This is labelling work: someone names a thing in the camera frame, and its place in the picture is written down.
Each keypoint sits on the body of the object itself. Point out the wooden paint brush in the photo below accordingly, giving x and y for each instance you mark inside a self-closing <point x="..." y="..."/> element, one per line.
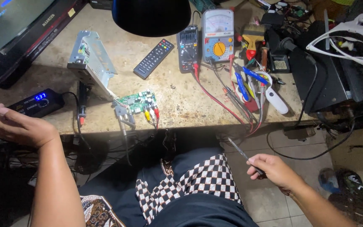
<point x="253" y="39"/>

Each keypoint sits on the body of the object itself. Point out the black desk lamp shade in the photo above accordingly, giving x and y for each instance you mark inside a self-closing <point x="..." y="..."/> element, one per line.
<point x="151" y="15"/>

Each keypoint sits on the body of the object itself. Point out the black soldering iron stand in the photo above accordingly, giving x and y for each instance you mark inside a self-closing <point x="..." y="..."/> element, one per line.
<point x="277" y="55"/>

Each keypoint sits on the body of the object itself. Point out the white handheld tool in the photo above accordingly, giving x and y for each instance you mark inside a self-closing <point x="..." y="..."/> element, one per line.
<point x="274" y="96"/>

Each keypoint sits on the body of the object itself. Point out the black television monitor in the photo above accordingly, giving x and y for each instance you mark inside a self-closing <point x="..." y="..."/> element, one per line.
<point x="17" y="31"/>

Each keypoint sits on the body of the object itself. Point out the black adjustable power adapter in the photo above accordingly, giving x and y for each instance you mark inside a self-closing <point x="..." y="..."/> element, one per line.
<point x="36" y="102"/>

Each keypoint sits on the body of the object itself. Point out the black remote control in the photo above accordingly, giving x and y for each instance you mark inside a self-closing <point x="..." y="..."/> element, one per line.
<point x="153" y="58"/>

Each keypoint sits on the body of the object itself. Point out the grey analog multimeter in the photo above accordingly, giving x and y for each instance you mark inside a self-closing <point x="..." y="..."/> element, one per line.
<point x="217" y="36"/>

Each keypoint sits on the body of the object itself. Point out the blue shoe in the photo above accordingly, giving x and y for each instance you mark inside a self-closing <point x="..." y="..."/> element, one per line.
<point x="340" y="180"/>

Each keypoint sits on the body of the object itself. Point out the person's right hand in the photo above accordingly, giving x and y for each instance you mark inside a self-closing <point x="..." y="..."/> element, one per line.
<point x="274" y="171"/>

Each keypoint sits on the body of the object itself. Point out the yellow red white plugs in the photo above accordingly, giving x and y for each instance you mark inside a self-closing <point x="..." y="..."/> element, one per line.
<point x="151" y="114"/>

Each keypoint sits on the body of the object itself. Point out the black soldering station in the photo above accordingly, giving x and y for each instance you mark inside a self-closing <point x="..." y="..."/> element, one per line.
<point x="332" y="69"/>

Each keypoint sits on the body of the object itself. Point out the red probe lead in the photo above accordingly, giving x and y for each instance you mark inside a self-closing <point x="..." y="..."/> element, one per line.
<point x="219" y="101"/>

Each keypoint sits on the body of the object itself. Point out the white plastic frame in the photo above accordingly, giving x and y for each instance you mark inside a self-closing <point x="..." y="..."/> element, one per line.
<point x="347" y="39"/>

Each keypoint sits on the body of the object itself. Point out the metal tweezers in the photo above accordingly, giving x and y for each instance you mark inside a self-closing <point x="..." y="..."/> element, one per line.
<point x="243" y="154"/>

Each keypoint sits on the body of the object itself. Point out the green circuit board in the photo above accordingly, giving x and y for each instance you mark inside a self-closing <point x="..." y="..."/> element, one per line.
<point x="137" y="101"/>

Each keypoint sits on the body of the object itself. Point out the black digital multimeter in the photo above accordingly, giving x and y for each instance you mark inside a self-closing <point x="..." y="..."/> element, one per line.
<point x="188" y="47"/>

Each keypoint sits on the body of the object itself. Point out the metal receiver chassis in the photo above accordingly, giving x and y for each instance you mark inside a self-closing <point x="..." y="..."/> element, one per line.
<point x="90" y="63"/>

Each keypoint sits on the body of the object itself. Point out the person's checkered trousers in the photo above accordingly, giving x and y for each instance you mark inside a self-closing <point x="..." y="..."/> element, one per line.
<point x="184" y="189"/>

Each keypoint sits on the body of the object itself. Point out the person's left hand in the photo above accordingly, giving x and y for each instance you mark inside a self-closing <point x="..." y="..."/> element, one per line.
<point x="20" y="127"/>

